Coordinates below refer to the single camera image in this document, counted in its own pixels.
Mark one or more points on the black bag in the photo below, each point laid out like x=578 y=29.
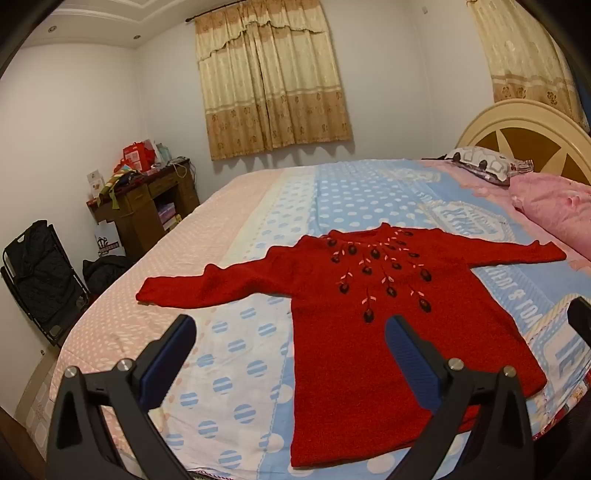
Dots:
x=106 y=272

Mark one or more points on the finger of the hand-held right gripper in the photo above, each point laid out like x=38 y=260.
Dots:
x=579 y=323

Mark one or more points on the red knitted sweater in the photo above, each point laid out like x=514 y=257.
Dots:
x=369 y=369

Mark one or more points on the light blue bag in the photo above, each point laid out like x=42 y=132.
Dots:
x=162 y=152

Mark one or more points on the cream wooden headboard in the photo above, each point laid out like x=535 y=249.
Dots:
x=503 y=121

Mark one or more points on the striped colourful cloth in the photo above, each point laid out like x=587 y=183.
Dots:
x=121 y=180

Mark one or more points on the black folding chair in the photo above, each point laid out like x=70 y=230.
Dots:
x=37 y=272

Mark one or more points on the pink blanket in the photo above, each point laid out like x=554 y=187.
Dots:
x=554 y=203

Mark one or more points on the red gift box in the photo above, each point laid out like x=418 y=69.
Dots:
x=137 y=157

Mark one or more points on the patterned pillow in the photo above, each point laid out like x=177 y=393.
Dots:
x=480 y=162

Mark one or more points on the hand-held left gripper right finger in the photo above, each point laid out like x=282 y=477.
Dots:
x=413 y=364

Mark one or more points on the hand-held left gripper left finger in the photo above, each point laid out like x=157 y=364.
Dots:
x=168 y=364

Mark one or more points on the brown wooden desk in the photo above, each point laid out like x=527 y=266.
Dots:
x=134 y=219

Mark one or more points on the beige patterned curtain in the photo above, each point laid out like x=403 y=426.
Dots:
x=272 y=83
x=521 y=50

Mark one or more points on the dark curtain rod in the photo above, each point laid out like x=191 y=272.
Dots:
x=190 y=19

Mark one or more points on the white card box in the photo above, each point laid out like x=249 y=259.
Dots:
x=96 y=183

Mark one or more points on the dotted pastel bedsheet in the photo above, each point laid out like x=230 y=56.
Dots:
x=258 y=221

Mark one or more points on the white paper bag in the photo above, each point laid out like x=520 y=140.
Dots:
x=110 y=240

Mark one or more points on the pale purple box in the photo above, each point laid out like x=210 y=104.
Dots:
x=167 y=216

